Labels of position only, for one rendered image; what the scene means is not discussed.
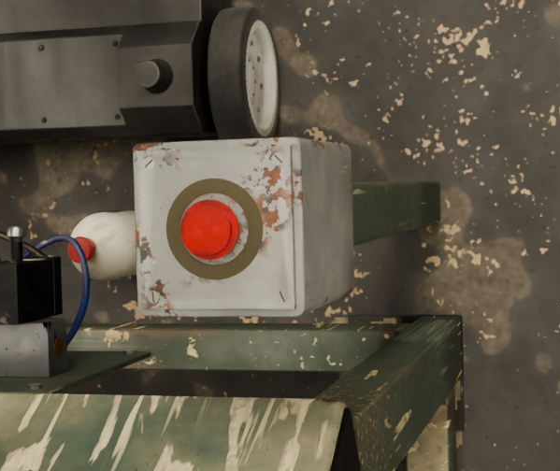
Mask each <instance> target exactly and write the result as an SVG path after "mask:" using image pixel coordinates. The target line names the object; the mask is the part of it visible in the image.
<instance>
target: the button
mask: <svg viewBox="0 0 560 471"><path fill-rule="evenodd" d="M180 233H181V238H182V241H183V243H184V245H185V247H186V248H187V249H188V251H189V252H190V253H192V254H193V255H194V256H196V257H198V258H201V259H204V260H216V259H219V258H222V257H223V256H225V255H227V254H228V253H229V252H230V251H231V250H232V249H233V248H234V246H235V245H236V243H237V240H238V236H239V225H238V221H237V216H236V214H235V213H234V211H233V210H232V209H231V208H230V207H229V206H228V205H227V204H225V203H223V202H221V201H217V200H211V199H208V200H202V201H199V202H197V203H195V204H193V205H192V206H191V207H189V208H188V210H187V211H186V212H185V214H184V216H183V218H182V221H181V225H180Z"/></svg>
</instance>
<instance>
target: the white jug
mask: <svg viewBox="0 0 560 471"><path fill-rule="evenodd" d="M71 236H72V237H74V238H75V239H76V240H77V241H78V242H79V244H80V246H81V247H82V249H83V252H84V254H85V257H86V260H87V264H88V267H89V273H90V278H92V279H95V280H100V281H107V280H113V279H116V278H121V277H126V276H128V277H129V276H135V275H136V224H135V212H134V211H133V210H129V211H121V212H116V213H109V212H101V213H94V214H92V215H90V216H88V217H86V218H85V219H83V220H82V221H81V222H80V223H79V224H78V225H77V226H76V227H75V229H74V230H73V232H72V234H71ZM67 250H68V255H69V257H70V258H71V260H72V263H73V264H74V266H75V267H76V268H77V269H78V271H79V272H81V266H80V262H79V257H78V255H77V253H76V251H75V249H74V248H73V247H72V246H71V245H70V244H69V245H68V249H67ZM81 273H82V272H81Z"/></svg>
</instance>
